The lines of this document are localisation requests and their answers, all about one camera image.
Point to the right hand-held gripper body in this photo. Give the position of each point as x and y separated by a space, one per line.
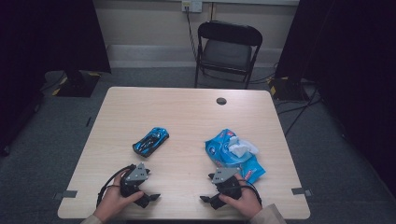
224 175

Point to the white wet wipe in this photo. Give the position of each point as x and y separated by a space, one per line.
241 147

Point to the black curtain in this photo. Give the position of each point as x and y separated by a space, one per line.
351 62
46 46

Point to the person's left hand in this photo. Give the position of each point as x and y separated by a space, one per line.
112 202

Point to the black folding chair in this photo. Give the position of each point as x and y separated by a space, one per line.
229 32

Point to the grey tape piece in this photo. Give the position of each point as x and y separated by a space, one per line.
300 191
67 194

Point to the white wall socket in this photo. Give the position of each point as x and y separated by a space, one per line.
192 5

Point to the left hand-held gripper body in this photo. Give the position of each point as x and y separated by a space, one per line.
136 174

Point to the blue wet wipes pack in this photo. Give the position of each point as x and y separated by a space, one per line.
218 152

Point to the black stand base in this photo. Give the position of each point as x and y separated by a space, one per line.
77 87
286 90

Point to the blue toy car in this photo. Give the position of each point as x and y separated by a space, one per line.
151 141

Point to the person's right hand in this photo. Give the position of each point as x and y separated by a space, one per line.
247 203

